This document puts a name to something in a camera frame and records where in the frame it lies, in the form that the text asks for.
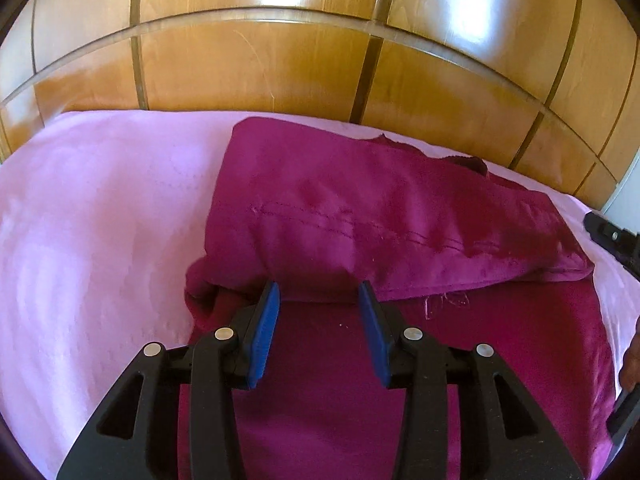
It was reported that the person's right hand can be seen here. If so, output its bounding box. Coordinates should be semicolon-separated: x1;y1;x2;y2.
619;317;640;392

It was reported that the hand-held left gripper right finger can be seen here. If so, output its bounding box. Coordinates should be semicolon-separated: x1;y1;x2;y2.
357;280;586;480

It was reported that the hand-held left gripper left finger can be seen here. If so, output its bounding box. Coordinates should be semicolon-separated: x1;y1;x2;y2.
56;281;281;480

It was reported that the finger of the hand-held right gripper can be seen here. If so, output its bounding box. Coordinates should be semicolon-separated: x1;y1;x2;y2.
584;211;640;277

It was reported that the wooden wardrobe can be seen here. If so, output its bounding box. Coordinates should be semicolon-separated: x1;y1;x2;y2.
0;0;640;211

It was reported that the pink bed sheet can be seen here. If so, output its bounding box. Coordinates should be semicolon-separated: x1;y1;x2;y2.
0;109;640;476

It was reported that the maroon velvet garment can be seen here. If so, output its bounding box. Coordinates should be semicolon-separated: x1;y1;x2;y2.
177;116;617;480

